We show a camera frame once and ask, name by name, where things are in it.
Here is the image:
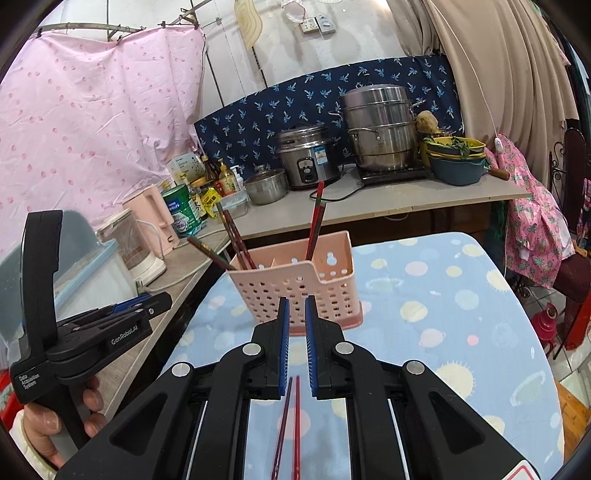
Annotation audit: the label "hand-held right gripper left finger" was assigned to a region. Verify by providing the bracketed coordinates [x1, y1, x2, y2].
[55, 295, 291, 480]

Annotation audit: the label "clear storage box blue lid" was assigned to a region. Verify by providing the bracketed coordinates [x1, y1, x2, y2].
[0, 210, 139, 333]

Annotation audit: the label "wall socket plate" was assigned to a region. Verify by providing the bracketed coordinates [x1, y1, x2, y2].
[300, 15, 338, 36]

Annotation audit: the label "steel rice cooker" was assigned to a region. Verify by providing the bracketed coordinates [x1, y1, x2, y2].
[276, 126, 341, 191]

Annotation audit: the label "black induction cooktop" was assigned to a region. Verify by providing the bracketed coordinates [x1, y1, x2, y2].
[355, 162, 435, 188]

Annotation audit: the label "person's left hand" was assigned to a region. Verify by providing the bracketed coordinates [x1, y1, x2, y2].
[21, 375, 108, 470]

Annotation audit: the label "yellow packet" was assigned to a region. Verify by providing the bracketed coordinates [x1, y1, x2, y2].
[201, 187, 222, 217]

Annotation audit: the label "white blender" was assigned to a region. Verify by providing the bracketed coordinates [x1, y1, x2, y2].
[95, 209, 167, 286]

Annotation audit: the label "blue plastic basin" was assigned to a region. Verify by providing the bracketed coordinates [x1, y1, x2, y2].
[427, 154, 488, 186]

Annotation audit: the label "black power cord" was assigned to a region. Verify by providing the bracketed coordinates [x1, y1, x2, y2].
[318, 184, 366, 202]

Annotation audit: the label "yellow plastic basin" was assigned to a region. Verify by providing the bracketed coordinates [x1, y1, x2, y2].
[422, 136, 488, 162]

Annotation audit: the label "leafy greens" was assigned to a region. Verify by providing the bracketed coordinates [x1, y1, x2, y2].
[427, 136, 472, 156]

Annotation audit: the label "pink electric kettle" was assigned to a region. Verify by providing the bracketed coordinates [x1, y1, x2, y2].
[122, 184, 181, 259]

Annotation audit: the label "clear plastic tray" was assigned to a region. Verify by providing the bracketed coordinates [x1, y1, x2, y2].
[217, 189, 250, 220]

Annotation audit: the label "dark sauce bottle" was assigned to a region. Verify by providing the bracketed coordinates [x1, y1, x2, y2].
[201, 154, 220, 186]

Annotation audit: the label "cream wavy hanging board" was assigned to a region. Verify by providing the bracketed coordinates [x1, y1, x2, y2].
[233, 0, 264, 51]

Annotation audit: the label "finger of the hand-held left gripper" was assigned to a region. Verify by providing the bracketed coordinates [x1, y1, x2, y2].
[45, 294, 173, 387]
[56, 292, 154, 337]

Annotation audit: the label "steel steamer pot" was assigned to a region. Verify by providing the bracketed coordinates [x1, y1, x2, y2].
[339, 84, 419, 172]

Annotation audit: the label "white green carton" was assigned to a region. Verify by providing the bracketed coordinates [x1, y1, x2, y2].
[166, 154, 199, 185]

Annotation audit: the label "blue dotted tablecloth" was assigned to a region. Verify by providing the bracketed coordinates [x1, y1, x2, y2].
[159, 231, 566, 480]

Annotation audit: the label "pink perforated utensil basket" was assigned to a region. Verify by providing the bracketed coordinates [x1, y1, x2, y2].
[228, 231, 365, 330]

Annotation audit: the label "red plastic stool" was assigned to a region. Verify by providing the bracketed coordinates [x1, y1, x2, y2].
[566, 295, 591, 352]

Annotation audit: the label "red plastic jug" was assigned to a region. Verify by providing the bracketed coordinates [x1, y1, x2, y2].
[531, 302, 561, 356]

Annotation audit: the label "green tin can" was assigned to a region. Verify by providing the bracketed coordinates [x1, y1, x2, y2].
[161, 184, 206, 232]

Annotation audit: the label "dark wooden chair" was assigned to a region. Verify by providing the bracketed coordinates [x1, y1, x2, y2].
[549, 127, 591, 352]

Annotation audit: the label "pink pineapple print cloth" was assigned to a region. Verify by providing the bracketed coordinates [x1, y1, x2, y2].
[487, 134, 575, 289]

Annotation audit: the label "beige curtain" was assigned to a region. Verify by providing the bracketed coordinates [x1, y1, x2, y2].
[388, 0, 583, 153]

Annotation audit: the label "pink dotted curtain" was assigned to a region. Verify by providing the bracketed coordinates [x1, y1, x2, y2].
[0, 25, 206, 259]

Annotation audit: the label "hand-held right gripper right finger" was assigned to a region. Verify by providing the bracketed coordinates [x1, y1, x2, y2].
[302, 295, 532, 480]

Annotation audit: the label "white cord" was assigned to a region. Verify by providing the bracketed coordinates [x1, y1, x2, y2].
[434, 0, 502, 137]

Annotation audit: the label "small pot with glass lid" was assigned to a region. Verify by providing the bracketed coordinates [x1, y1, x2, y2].
[243, 165, 289, 206]

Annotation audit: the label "navy leaf print cloth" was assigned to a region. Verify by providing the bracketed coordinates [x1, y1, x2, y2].
[194, 55, 465, 181]

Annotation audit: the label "yellow oil bottle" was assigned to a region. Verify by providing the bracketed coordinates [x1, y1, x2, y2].
[217, 159, 238, 195]

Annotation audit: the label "brown lumpy root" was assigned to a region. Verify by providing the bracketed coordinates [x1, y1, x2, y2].
[416, 111, 439, 137]

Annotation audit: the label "curved metal curtain rod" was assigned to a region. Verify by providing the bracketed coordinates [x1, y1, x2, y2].
[37, 0, 206, 44]

